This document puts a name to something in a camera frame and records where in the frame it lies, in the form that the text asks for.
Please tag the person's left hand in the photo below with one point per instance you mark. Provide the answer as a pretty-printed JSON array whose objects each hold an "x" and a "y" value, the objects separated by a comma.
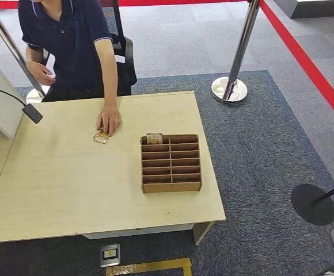
[{"x": 109, "y": 118}]

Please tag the person's right hand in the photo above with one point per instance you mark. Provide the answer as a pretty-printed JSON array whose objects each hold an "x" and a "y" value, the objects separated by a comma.
[{"x": 38, "y": 72}]

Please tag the patterned gold card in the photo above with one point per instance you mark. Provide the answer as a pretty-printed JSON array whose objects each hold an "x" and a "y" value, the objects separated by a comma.
[{"x": 100, "y": 138}]

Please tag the person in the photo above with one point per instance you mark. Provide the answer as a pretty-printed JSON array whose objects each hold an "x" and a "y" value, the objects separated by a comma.
[{"x": 75, "y": 45}]

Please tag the patterned card in organizer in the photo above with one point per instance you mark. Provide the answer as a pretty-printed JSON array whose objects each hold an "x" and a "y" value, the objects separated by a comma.
[{"x": 154, "y": 138}]

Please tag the brown wooden card organizer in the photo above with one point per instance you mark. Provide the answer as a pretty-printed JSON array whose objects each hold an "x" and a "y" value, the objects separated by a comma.
[{"x": 171, "y": 186}]

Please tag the white laptop stand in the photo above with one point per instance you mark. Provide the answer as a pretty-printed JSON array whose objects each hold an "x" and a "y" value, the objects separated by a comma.
[{"x": 2, "y": 106}]

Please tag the black office chair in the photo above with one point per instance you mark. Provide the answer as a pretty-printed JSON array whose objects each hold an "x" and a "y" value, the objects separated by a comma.
[{"x": 128, "y": 61}]

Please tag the metal floor socket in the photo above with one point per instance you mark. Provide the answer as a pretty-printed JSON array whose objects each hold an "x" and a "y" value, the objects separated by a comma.
[{"x": 110, "y": 255}]

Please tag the red barrier belt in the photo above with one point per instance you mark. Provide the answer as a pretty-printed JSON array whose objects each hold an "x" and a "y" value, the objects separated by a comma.
[
  {"x": 305, "y": 63},
  {"x": 170, "y": 2}
]

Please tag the desk leg panel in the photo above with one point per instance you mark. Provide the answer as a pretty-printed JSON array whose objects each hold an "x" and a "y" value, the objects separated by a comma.
[{"x": 201, "y": 232}]

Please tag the blue-grey carpet rug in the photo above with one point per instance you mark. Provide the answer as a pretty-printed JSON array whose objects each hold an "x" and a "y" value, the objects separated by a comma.
[{"x": 256, "y": 152}]

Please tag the black stanchion with round base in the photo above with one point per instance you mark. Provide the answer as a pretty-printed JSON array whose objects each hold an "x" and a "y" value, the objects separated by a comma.
[{"x": 313, "y": 205}]

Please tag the grey platform ledge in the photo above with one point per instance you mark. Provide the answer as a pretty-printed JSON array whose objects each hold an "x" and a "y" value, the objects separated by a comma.
[{"x": 319, "y": 10}]

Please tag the chrome stanchion post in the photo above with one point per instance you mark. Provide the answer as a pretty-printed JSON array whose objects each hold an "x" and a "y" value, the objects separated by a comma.
[
  {"x": 11, "y": 45},
  {"x": 242, "y": 49}
]

